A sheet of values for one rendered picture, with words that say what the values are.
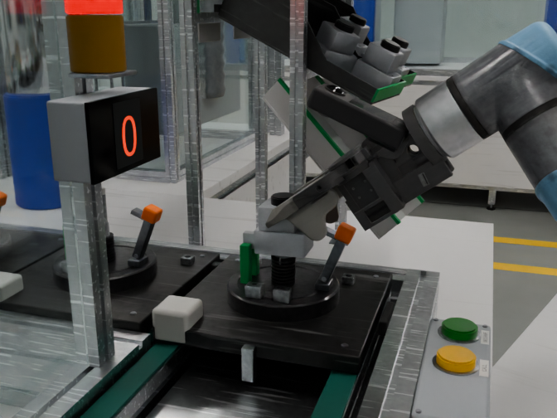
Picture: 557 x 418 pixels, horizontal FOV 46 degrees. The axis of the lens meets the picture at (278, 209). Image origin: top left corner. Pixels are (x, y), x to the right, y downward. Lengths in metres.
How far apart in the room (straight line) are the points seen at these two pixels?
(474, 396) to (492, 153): 4.03
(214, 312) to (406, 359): 0.23
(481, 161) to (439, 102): 3.98
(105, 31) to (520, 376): 0.66
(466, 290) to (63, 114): 0.78
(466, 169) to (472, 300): 3.58
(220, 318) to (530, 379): 0.41
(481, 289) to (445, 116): 0.53
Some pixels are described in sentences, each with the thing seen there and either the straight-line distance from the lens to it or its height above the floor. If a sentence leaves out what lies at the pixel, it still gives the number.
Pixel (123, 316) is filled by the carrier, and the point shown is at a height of 0.97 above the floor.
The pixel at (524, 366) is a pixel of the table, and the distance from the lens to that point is 0.96.
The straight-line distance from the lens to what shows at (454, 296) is 1.13.
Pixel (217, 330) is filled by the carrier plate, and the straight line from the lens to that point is 0.75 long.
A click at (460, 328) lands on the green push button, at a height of 0.97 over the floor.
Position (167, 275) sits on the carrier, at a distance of 0.90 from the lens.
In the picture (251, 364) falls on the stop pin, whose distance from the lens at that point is 0.72.
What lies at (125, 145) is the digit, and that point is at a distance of 0.62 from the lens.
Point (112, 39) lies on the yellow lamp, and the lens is 0.61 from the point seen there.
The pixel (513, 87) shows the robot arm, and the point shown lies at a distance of 0.68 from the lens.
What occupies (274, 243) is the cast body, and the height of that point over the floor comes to 1.05.
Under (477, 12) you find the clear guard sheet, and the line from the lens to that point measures 4.59.
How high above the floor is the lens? 1.31
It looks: 17 degrees down
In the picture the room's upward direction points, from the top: straight up
